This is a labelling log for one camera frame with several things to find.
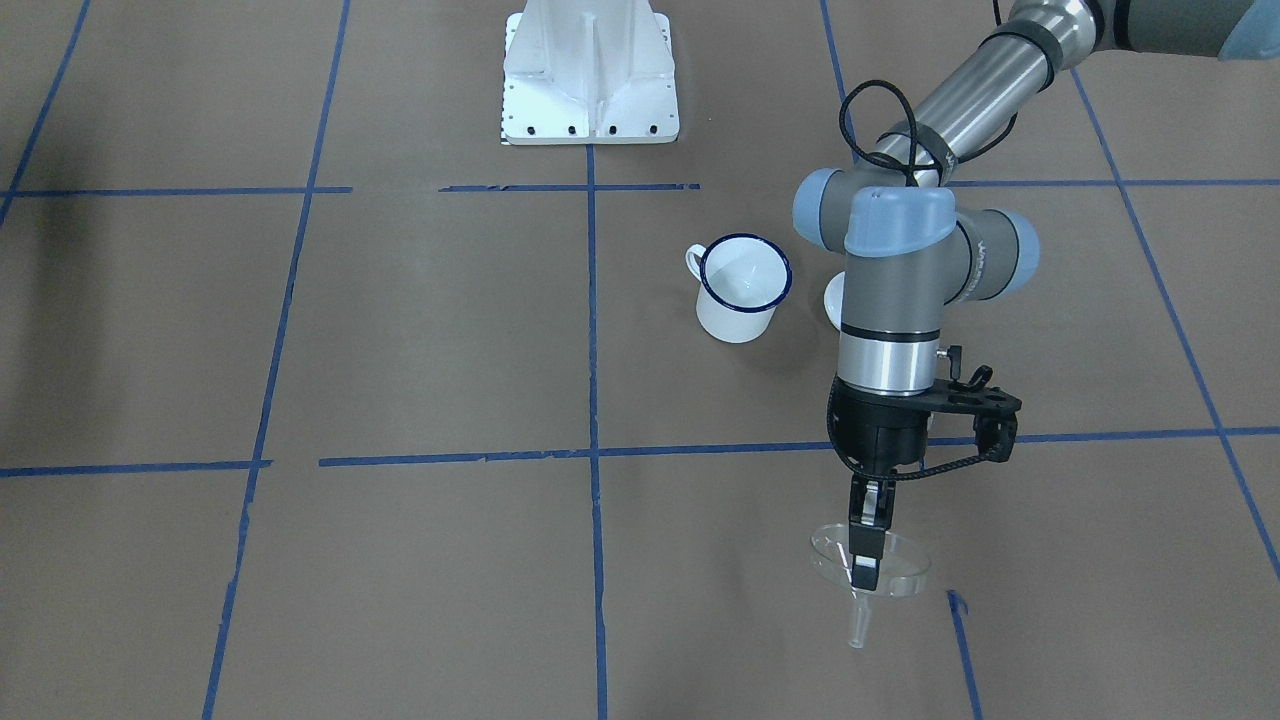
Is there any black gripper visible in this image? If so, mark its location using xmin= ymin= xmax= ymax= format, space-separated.
xmin=828 ymin=380 xmax=936 ymax=591

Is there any clear glass funnel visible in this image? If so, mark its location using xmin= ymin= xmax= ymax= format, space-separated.
xmin=809 ymin=523 xmax=932 ymax=650

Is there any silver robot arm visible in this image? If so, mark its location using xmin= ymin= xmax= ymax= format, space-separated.
xmin=792 ymin=1 xmax=1277 ymax=591

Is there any white blue-rimmed enamel cup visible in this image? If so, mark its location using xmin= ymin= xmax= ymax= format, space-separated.
xmin=685 ymin=234 xmax=794 ymax=345

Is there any small white bowl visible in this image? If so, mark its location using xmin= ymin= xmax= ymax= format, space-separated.
xmin=822 ymin=272 xmax=845 ymax=331

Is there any brown paper table cover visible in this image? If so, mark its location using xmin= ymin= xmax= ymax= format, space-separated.
xmin=3 ymin=1 xmax=1277 ymax=719

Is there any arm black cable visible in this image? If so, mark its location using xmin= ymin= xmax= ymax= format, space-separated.
xmin=838 ymin=79 xmax=961 ymax=187

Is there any white camera stand pillar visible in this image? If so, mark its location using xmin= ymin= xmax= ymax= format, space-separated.
xmin=500 ymin=1 xmax=681 ymax=146

